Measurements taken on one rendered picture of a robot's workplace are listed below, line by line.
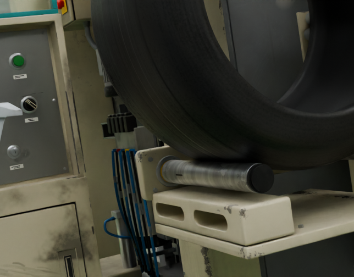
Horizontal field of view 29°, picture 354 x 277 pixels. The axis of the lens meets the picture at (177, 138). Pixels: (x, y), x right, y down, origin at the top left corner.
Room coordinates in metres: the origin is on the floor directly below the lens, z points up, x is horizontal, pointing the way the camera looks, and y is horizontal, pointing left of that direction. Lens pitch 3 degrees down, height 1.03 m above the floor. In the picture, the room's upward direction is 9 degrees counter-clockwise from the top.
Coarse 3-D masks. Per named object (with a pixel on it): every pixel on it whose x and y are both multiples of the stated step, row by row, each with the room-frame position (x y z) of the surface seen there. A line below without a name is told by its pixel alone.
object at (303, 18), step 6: (300, 12) 1.65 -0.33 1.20; (306, 12) 1.66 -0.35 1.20; (300, 18) 1.65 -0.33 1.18; (306, 18) 1.64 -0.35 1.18; (300, 24) 1.65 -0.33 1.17; (306, 24) 1.65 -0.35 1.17; (300, 30) 1.65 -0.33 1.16; (306, 30) 1.64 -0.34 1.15; (300, 36) 1.65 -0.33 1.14; (306, 36) 1.64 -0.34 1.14; (306, 42) 1.65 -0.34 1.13; (306, 48) 1.65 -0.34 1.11
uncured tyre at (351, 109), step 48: (96, 0) 1.14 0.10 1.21; (144, 0) 0.99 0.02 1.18; (192, 0) 0.98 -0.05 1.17; (336, 0) 1.42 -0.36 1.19; (144, 48) 1.01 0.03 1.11; (192, 48) 0.98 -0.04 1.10; (336, 48) 1.41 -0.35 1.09; (144, 96) 1.08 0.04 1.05; (192, 96) 1.00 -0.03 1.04; (240, 96) 1.01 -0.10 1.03; (288, 96) 1.37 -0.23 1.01; (336, 96) 1.37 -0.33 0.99; (192, 144) 1.11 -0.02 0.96; (240, 144) 1.04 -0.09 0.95; (288, 144) 1.04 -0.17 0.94; (336, 144) 1.08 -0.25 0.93
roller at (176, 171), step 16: (176, 160) 1.29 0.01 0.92; (192, 160) 1.24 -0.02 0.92; (176, 176) 1.26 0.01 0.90; (192, 176) 1.19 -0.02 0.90; (208, 176) 1.13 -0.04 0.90; (224, 176) 1.08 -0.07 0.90; (240, 176) 1.04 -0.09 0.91; (256, 176) 1.02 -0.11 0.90; (272, 176) 1.03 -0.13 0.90; (256, 192) 1.03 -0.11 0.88
